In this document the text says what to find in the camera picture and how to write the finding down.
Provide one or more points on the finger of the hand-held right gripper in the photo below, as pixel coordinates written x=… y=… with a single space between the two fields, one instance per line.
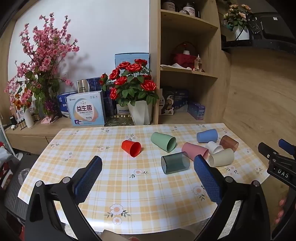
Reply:
x=266 y=150
x=286 y=144

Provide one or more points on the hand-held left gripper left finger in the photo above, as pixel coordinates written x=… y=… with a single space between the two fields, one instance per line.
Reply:
x=89 y=178

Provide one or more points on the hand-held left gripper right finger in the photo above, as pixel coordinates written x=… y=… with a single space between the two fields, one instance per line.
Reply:
x=207 y=180

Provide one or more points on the cream cup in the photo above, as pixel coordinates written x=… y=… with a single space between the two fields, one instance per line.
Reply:
x=221 y=158

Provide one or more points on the pink cup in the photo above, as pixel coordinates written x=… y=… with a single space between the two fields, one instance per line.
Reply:
x=194 y=150

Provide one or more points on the small white cup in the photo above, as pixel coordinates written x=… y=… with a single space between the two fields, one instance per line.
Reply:
x=214 y=147

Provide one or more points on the dark teal transparent cup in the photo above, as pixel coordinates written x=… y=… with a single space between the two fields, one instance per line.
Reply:
x=175 y=163

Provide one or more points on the brown transparent cup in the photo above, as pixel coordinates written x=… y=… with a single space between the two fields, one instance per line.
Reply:
x=229 y=143

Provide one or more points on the blue cup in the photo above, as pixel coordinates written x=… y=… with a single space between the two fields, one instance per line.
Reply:
x=207 y=136

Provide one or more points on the red cup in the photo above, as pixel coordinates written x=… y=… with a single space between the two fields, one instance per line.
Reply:
x=131 y=147

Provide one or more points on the green cup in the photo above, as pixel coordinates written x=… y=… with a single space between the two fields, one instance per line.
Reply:
x=163 y=141

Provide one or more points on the person's right hand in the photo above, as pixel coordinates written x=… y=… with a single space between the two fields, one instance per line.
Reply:
x=281 y=209

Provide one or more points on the yellow plaid floral tablecloth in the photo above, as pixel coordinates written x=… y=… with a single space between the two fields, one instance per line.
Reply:
x=129 y=185

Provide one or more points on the gold tray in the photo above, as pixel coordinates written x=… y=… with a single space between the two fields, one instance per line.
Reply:
x=118 y=120

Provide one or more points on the low wooden cabinet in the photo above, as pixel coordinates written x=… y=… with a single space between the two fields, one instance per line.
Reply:
x=34 y=136

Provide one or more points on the white printed box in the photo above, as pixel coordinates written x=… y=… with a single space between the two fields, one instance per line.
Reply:
x=85 y=109

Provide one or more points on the small blue box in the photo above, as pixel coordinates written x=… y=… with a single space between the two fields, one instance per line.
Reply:
x=196 y=111

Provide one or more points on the pink fabric item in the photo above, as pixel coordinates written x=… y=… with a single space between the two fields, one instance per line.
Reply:
x=47 y=120

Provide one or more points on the dark blue tall box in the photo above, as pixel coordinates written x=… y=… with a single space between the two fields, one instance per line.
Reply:
x=108 y=107

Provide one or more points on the black office chair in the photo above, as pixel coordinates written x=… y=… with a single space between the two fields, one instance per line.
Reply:
x=13 y=185

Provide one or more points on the blue and white box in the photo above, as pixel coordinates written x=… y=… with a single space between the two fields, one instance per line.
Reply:
x=63 y=104

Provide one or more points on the white faceted flower pot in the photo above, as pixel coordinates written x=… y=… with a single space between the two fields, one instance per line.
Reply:
x=140 y=113

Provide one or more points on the white vase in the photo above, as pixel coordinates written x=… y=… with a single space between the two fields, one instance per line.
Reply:
x=29 y=118

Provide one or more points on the dark blue moon box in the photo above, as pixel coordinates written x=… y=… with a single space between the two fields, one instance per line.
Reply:
x=175 y=100

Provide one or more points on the red cloth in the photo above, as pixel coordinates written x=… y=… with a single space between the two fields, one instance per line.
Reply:
x=4 y=162

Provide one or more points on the row of small brown bottles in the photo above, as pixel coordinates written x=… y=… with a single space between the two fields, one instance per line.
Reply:
x=21 y=124

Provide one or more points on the wooden shelf unit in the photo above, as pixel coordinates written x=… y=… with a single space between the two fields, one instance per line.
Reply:
x=208 y=81

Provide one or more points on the blue patterned box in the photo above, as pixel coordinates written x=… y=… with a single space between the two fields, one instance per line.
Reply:
x=94 y=84

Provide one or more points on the black speckled countertop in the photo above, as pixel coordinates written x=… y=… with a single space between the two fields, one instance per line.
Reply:
x=259 y=45

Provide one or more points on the red rose plant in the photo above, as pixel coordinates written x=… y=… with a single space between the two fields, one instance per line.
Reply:
x=133 y=81

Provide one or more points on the glass bottle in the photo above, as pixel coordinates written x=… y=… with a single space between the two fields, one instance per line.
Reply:
x=197 y=64

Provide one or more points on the white round flower pot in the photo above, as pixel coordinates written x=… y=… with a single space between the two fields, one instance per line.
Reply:
x=242 y=33

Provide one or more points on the folded white cloth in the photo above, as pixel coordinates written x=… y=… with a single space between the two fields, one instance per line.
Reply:
x=174 y=66

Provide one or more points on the black appliance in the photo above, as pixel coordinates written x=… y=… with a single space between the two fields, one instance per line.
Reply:
x=275 y=25

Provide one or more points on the red basket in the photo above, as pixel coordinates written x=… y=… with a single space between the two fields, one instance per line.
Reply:
x=183 y=59

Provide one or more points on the light blue flat box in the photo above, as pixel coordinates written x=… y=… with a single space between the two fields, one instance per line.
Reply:
x=127 y=58

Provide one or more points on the pink blossom branches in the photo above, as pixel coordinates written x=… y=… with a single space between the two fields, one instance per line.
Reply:
x=44 y=53

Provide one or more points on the pink rose plant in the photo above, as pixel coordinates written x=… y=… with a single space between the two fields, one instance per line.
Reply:
x=237 y=15

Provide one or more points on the dark lettered jar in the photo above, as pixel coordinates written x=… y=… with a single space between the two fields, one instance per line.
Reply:
x=168 y=5
x=189 y=8

